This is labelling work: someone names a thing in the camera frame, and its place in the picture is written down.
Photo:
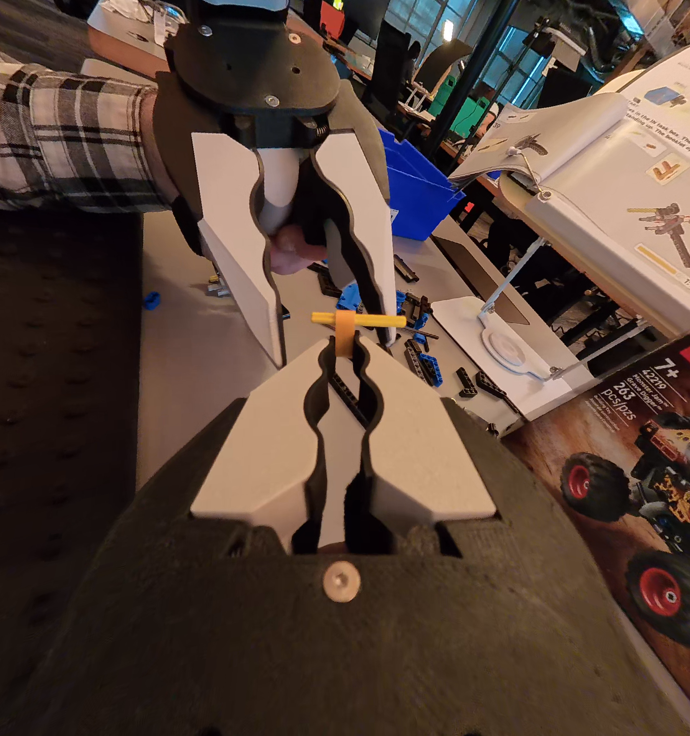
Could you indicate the red chair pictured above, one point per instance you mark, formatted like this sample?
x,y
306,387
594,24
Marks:
x,y
333,17

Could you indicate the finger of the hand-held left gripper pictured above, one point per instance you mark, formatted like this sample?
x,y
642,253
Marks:
x,y
224,201
362,201

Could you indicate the pile of black toy beams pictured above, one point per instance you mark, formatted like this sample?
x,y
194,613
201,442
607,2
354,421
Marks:
x,y
483,382

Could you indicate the person's left hand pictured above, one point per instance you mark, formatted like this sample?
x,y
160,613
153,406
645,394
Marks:
x,y
296,250

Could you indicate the blue angled toy beam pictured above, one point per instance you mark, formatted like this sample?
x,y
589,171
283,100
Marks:
x,y
434,369

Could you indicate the blue small toy connector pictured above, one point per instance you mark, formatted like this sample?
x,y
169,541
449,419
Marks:
x,y
152,299

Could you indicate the white book stand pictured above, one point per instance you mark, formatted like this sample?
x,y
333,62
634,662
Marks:
x,y
460,322

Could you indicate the black vertical pole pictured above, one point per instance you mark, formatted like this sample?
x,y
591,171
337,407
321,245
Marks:
x,y
477,75

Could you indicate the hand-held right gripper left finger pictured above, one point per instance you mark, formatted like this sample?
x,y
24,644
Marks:
x,y
253,460

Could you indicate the toy truck set box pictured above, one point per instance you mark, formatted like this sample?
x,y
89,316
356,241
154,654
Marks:
x,y
609,517

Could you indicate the tagged blue storage bin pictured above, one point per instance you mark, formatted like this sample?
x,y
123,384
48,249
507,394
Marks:
x,y
419,195

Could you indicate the green chair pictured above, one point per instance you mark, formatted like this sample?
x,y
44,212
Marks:
x,y
465,115

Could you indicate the grey desk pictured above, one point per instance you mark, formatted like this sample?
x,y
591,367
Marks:
x,y
207,356

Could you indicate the large black screen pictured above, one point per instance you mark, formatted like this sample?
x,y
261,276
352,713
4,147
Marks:
x,y
368,17

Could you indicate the person's left forearm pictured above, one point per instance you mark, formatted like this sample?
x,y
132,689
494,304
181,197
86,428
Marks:
x,y
63,138

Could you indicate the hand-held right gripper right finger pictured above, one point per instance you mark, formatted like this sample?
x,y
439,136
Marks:
x,y
431,460

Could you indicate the yellow toy axle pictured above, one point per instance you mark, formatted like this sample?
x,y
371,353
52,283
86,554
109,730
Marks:
x,y
379,321

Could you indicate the orange thin toy beam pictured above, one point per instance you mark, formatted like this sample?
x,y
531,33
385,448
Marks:
x,y
345,339

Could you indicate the toy instruction booklet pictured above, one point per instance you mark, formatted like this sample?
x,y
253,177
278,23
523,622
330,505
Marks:
x,y
609,190

